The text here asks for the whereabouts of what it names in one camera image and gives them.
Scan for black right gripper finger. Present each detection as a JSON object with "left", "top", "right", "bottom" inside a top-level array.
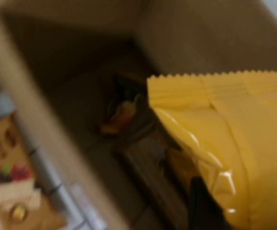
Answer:
[{"left": 188, "top": 176, "right": 229, "bottom": 230}]

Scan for tall cardboard box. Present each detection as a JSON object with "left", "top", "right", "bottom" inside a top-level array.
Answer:
[{"left": 0, "top": 0, "right": 277, "bottom": 230}]

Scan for brown snack bar packet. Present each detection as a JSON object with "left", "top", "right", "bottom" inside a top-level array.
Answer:
[{"left": 113, "top": 134, "right": 194, "bottom": 230}]

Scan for brown wafer biscuit pack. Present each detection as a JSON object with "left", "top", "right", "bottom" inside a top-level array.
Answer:
[{"left": 0, "top": 112, "right": 67, "bottom": 230}]

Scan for dark packet with orange print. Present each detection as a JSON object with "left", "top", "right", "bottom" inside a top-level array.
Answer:
[{"left": 99, "top": 73, "right": 153, "bottom": 136}]

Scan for mustard yellow snack packet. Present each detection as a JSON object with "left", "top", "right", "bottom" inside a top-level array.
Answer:
[{"left": 147, "top": 69, "right": 277, "bottom": 230}]

